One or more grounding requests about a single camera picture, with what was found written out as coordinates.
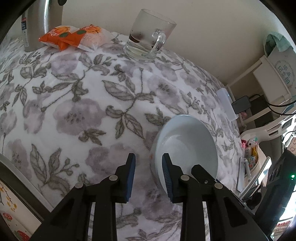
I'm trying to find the light blue ceramic bowl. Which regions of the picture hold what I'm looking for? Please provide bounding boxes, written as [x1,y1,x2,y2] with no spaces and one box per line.
[150,115,218,194]

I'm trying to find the white lattice plastic shelf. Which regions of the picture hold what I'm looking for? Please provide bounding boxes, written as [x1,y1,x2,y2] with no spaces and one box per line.
[226,56,295,143]

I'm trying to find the black power adapter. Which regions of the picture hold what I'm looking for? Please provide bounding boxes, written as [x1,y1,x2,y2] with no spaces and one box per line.
[231,95,251,114]

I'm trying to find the white power strip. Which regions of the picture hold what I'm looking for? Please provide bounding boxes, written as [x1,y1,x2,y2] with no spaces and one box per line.
[216,88,238,121]

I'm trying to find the grey floral tablecloth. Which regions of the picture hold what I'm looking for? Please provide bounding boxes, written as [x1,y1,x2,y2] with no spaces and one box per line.
[1,34,242,240]

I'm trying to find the grey printed bag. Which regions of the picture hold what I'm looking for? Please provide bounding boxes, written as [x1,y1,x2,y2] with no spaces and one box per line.
[267,46,296,96]

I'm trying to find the teal cloth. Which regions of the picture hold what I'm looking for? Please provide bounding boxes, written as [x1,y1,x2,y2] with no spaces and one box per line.
[263,32,292,57]

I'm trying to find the orange snack packet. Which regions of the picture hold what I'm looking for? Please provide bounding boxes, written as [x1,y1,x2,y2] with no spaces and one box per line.
[39,25,115,52]

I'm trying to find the clear glass mug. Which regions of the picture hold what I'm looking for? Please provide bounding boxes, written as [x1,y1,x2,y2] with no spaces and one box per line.
[123,9,177,62]

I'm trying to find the stainless steel thermos jug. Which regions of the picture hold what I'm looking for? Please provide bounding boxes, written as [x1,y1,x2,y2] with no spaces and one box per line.
[21,0,67,52]

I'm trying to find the black charger cable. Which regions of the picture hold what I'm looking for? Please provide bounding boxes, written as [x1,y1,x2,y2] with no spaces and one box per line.
[248,93,296,117]

